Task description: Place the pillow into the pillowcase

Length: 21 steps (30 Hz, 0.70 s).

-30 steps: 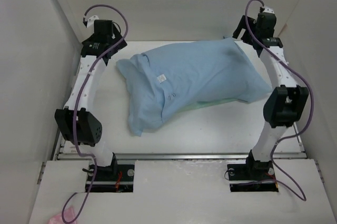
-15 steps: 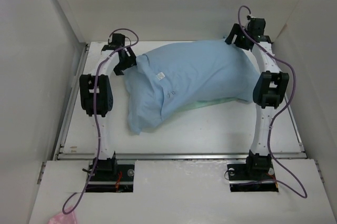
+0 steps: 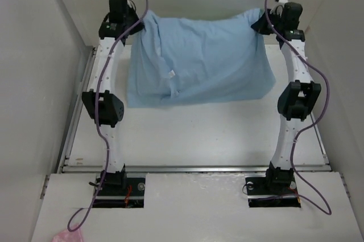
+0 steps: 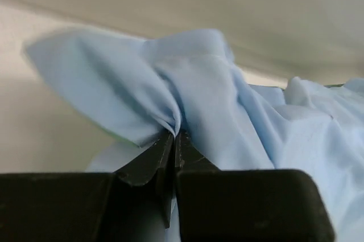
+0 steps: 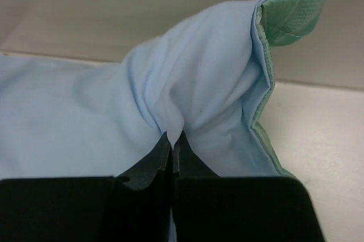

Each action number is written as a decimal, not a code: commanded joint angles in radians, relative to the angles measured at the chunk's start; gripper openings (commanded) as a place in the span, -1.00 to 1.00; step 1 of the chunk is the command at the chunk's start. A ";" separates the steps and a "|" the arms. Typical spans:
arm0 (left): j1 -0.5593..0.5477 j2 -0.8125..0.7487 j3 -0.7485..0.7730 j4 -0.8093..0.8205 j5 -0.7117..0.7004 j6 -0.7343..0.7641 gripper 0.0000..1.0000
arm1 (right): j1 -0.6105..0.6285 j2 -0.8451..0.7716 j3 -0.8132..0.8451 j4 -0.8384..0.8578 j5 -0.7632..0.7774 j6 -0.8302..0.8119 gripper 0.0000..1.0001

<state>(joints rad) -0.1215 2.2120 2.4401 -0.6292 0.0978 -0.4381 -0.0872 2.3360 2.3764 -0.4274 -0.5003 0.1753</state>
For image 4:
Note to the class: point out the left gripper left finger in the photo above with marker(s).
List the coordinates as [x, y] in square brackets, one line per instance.
[143, 193]

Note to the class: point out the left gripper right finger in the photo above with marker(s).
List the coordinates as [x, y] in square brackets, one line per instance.
[193, 173]

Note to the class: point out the light blue pillowcase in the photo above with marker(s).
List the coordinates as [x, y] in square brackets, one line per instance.
[135, 89]

